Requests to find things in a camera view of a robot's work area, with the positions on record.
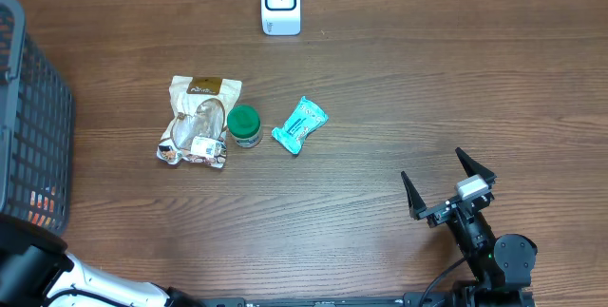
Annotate green lid seasoning jar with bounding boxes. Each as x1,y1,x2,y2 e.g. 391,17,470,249
227,105,262,148

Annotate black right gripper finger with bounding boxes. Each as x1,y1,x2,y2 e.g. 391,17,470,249
401,171,427,221
455,147,497,186

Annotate beige brown snack pouch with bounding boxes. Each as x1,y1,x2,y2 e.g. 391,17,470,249
156,75,242,169

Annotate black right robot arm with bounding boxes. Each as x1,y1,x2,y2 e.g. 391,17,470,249
401,147,538,307

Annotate white barcode scanner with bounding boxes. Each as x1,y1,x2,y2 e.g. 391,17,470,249
260,0,301,36

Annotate teal tissue packet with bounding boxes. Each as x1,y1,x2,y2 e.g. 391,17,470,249
272,96,329,155

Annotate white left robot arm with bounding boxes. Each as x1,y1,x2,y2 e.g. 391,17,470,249
1,215,203,307

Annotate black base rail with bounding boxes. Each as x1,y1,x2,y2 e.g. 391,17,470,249
201,296,457,307

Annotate dark grey mesh basket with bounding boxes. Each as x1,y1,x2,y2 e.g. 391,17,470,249
1,0,75,236

